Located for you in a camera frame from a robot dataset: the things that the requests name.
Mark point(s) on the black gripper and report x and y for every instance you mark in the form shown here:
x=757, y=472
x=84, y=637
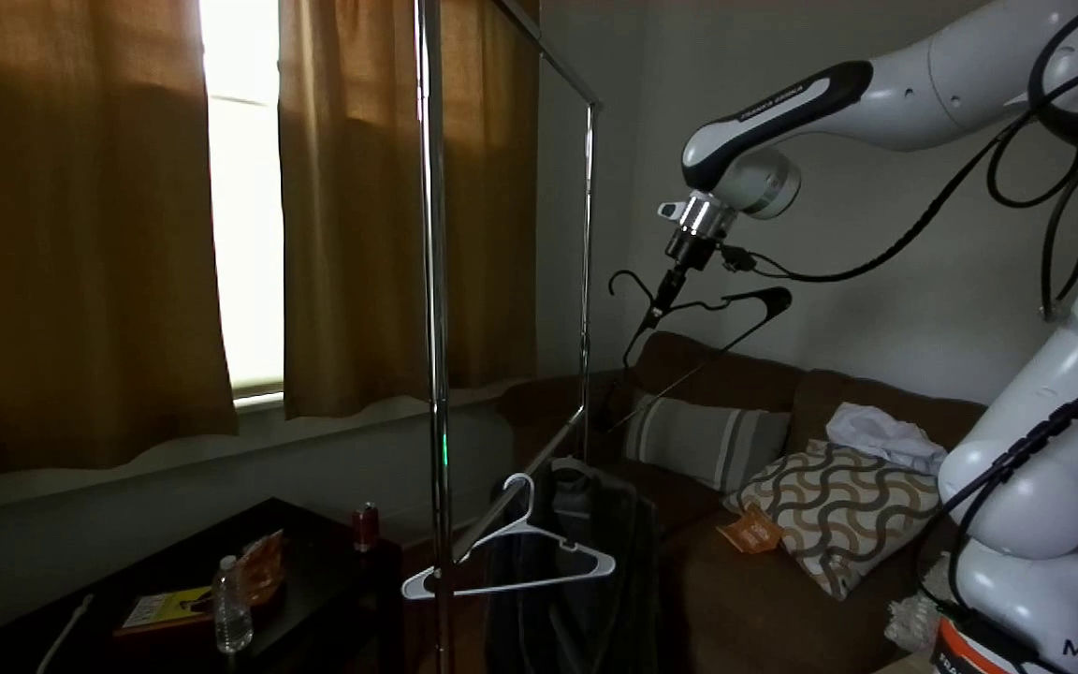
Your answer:
x=691, y=260

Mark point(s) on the black plastic coat hanger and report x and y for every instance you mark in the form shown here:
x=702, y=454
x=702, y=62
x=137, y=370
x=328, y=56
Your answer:
x=772, y=300

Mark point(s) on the white plastic coat hanger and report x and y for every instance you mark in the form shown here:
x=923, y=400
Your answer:
x=598, y=567

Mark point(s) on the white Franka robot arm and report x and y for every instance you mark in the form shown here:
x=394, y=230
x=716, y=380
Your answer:
x=937, y=89

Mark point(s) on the brown fabric sofa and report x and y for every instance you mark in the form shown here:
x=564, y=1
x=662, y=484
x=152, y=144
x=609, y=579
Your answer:
x=740, y=376

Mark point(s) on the grey striped pillow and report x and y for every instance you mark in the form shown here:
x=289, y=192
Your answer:
x=702, y=440

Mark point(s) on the metal garment rack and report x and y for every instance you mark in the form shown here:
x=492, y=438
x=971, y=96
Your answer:
x=435, y=248

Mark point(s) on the small orange packet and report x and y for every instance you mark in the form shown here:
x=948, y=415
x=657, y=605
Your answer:
x=751, y=535

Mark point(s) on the white crumpled cloth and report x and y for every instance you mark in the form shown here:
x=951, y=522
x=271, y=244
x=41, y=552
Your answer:
x=882, y=438

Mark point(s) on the wavy patterned pillow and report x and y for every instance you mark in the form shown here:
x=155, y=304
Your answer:
x=833, y=512

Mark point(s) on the narrow mustard curtain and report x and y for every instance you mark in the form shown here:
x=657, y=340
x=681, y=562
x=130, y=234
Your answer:
x=354, y=248

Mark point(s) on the black hanging garment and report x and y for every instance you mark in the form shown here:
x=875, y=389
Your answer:
x=590, y=631

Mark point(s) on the red drink can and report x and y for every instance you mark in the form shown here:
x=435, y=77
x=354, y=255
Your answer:
x=368, y=531

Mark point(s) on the small white crumpled paper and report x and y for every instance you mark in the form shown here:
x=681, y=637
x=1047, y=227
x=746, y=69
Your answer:
x=912, y=622

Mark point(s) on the bright window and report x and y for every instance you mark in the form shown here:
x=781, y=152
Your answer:
x=243, y=188

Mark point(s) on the black low table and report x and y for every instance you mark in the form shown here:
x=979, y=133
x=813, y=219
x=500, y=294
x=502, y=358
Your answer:
x=316, y=602

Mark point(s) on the orange snack bag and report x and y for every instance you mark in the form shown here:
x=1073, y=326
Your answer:
x=262, y=567

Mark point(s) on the clear plastic bottle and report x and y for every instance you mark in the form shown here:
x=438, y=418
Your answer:
x=235, y=621

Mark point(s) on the flat paper packet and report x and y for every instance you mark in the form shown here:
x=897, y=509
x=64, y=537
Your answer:
x=166, y=611

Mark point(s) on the wide mustard curtain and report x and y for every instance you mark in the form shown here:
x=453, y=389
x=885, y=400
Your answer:
x=64, y=248

